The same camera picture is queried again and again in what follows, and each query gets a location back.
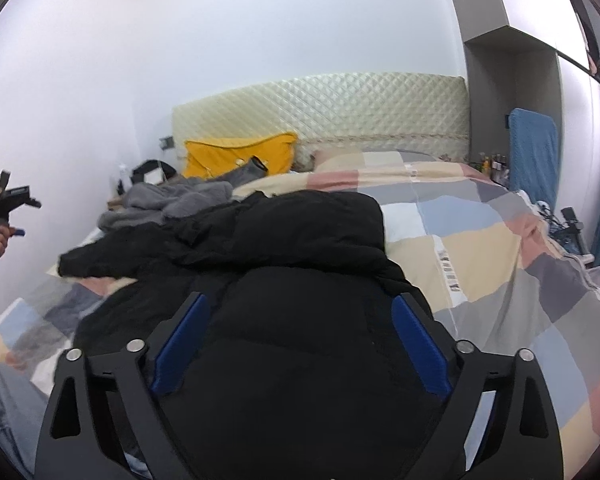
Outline blue padded board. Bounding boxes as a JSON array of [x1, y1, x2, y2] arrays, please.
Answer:
[[509, 108, 561, 211]]

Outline black puffer jacket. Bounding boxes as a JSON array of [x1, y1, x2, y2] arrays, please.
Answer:
[[59, 191, 468, 480]]

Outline plaid pastel blanket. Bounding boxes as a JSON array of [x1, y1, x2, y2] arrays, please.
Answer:
[[0, 150, 600, 480]]

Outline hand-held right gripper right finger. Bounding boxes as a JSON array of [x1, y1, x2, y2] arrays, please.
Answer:
[[391, 290, 567, 480]]

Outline row of small bottles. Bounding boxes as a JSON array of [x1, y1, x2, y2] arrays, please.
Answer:
[[472, 152, 511, 183]]

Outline grey fleece garment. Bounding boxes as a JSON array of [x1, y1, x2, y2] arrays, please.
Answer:
[[97, 178, 236, 233]]

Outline person's blue jeans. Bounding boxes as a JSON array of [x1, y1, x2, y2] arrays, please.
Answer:
[[0, 360, 50, 480]]

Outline black bag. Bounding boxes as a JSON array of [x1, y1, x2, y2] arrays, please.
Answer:
[[130, 159, 181, 186]]

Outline plaid pillow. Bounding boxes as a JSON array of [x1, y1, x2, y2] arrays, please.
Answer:
[[312, 149, 446, 172]]

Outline grey and white wardrobe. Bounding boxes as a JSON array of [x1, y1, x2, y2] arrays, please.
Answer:
[[439, 0, 600, 271]]

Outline dark grey cloth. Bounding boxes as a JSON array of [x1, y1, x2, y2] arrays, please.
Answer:
[[224, 156, 269, 187]]

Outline cream quilted headboard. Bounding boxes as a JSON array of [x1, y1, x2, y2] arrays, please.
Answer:
[[171, 74, 470, 177]]

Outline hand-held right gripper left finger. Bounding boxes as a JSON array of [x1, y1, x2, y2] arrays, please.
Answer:
[[34, 291, 212, 480]]

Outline black tripod device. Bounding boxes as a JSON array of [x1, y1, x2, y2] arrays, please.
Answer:
[[560, 206, 588, 256]]

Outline yellow pillow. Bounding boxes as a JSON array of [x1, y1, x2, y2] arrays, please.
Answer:
[[182, 132, 299, 179]]

